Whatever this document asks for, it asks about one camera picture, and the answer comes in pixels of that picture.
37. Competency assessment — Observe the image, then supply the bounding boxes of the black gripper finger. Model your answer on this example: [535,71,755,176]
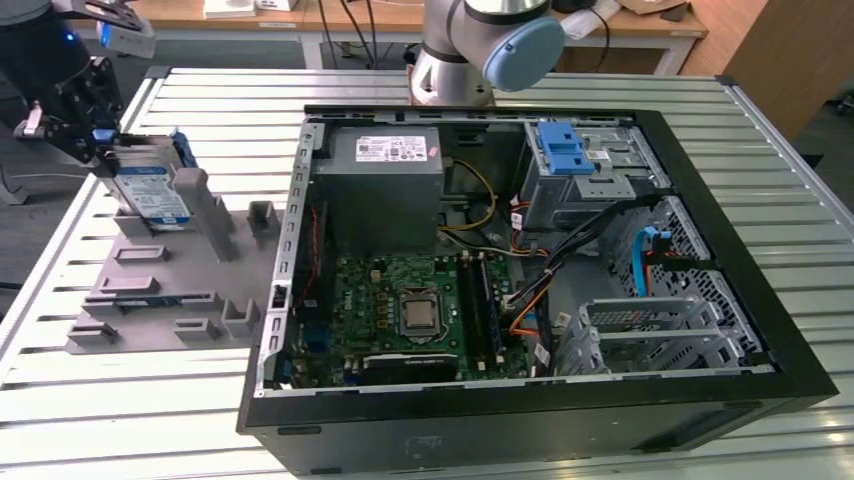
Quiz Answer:
[64,55,126,133]
[12,101,113,177]

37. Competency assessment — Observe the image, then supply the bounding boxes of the hard disk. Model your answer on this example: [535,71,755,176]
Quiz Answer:
[85,127,200,236]

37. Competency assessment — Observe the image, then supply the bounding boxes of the red orange power wire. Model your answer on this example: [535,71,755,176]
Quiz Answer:
[656,232,715,274]

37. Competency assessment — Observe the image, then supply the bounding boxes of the metal disk bay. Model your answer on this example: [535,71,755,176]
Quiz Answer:
[565,297,762,376]

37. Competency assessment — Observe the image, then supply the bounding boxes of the grey metal stand foot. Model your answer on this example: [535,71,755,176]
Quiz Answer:
[0,159,32,206]

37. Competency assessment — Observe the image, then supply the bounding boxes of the wooden desk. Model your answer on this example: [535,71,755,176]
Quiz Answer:
[0,0,710,76]

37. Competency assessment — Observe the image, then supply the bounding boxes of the RAM stick blue label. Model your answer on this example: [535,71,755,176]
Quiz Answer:
[112,295,182,308]

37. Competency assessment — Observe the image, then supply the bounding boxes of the grey parts rack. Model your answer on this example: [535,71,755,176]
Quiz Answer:
[64,167,289,357]

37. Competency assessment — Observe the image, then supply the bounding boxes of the grey power supply unit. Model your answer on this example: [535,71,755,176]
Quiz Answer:
[311,124,447,257]

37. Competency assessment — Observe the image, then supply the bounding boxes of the green motherboard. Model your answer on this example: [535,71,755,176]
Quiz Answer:
[292,252,535,389]

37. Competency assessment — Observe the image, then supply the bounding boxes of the silver CPU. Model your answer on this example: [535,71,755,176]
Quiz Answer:
[401,298,440,332]

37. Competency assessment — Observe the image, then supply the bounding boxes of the CPU socket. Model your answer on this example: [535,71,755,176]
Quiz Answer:
[395,285,447,345]

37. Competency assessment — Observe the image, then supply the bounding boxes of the black graphics card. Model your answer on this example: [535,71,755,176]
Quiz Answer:
[345,352,461,386]

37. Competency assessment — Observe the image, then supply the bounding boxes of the blue drive latch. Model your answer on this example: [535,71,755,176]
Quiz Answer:
[536,122,600,176]

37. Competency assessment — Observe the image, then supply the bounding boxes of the black RAM stick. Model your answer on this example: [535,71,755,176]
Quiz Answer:
[473,252,509,370]

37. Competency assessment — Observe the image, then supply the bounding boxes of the metal drive cage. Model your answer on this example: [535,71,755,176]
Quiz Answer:
[519,119,672,234]

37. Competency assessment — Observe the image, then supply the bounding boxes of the brown cardboard piece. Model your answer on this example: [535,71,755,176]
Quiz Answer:
[616,0,689,24]

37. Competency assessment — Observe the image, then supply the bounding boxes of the black PC case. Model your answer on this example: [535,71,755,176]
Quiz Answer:
[236,103,840,476]

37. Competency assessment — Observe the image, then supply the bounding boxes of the wooden cabinet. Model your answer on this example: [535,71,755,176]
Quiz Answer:
[679,0,854,141]

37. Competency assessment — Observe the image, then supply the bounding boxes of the black chair base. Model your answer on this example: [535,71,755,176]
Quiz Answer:
[823,82,854,115]

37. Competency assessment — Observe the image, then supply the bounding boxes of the white cable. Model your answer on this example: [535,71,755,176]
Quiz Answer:
[12,171,89,182]

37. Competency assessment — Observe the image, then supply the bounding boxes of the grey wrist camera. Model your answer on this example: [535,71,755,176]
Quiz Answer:
[96,19,158,60]

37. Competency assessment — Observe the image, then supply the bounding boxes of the thin red wire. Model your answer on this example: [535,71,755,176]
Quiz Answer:
[300,199,329,307]

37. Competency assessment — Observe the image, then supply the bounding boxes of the yellow wire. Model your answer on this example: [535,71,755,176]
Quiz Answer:
[437,158,500,234]

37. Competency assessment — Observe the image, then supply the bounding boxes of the black wire bundle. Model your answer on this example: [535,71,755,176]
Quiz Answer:
[503,197,661,314]

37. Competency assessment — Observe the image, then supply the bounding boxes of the blue data wire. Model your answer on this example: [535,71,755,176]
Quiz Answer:
[625,227,668,301]

